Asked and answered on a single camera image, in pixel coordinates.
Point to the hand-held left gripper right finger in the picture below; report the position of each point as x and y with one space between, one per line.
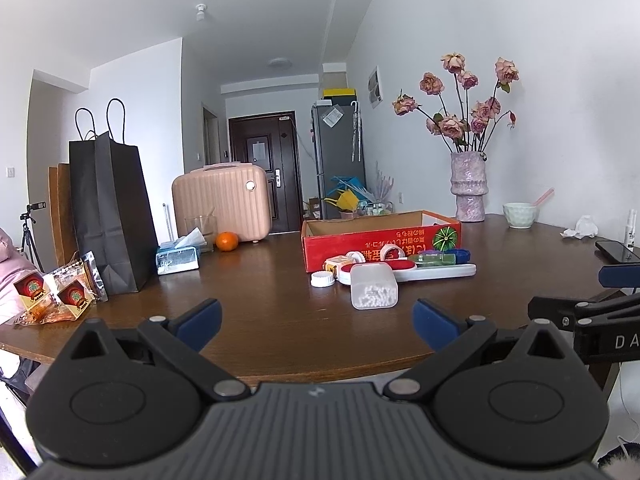
435 320

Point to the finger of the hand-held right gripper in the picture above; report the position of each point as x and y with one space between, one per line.
617 275
550 310

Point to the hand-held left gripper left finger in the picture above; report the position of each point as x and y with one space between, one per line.
200 317

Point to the green spray bottle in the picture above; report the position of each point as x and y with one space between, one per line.
432 259

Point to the translucent cotton swab box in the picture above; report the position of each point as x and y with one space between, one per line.
372 285

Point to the white tape roll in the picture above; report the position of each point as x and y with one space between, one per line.
389 252

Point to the red cardboard box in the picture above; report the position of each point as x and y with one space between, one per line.
350 247

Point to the white and yellow cube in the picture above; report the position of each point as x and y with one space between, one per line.
336 266

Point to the white ribbed bottle cap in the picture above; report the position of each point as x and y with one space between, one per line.
322 279

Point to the black smartphone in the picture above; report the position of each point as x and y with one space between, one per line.
617 251

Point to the small white spray bottle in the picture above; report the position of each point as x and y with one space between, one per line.
631 232

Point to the crumpled white tissue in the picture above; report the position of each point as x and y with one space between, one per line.
582 227

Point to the clear tissue pack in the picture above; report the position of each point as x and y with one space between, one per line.
175 260

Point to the blue bottle cap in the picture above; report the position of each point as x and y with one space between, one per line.
458 254

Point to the orange fruit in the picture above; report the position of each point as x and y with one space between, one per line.
227 242

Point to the clear glass container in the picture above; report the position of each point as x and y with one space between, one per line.
200 225

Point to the pale green bowl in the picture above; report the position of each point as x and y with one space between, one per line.
520 216

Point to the white round jar lid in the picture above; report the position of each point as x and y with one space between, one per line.
356 257

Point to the pink spoon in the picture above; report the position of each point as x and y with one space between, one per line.
544 196

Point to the silver foil packet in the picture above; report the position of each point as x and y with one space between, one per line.
95 272

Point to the pink ribbed suitcase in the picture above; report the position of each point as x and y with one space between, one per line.
220 200

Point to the fuzzy slipper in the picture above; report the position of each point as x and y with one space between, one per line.
622 462

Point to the cart with bottles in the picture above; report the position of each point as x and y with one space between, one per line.
377 208

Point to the red label snack packet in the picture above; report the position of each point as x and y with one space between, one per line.
72 297
32 292

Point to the pink pot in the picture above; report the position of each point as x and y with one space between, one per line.
348 214

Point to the black paper bag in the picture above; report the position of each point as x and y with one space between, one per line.
115 210

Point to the dark brown door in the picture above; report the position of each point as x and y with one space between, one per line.
240 185

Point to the pink textured vase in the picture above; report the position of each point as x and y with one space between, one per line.
468 185

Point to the pale purple dried plant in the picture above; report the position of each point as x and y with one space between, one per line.
384 182

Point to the cardboard boxes on floor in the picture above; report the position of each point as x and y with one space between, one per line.
312 208

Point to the brown paper bag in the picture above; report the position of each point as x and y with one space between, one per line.
62 210

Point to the white paper notice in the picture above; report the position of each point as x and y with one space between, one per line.
259 152

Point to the white interior door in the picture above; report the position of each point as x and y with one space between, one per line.
211 135

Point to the black tripod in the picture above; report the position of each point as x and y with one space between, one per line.
30 245

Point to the grey refrigerator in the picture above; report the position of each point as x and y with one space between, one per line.
340 160

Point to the dried pink roses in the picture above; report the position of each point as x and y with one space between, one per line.
452 127

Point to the pink padded cloth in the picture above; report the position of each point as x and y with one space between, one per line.
10 280

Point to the clear folded umbrella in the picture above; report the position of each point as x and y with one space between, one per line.
355 130

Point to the paper sheet on refrigerator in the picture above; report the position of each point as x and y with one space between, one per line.
331 116

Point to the yellow box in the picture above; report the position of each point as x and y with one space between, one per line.
339 95

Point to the round ceiling light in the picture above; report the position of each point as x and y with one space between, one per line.
280 62

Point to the ceiling sprinkler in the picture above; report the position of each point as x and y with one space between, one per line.
201 12

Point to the small black camera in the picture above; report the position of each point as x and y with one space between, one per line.
37 206

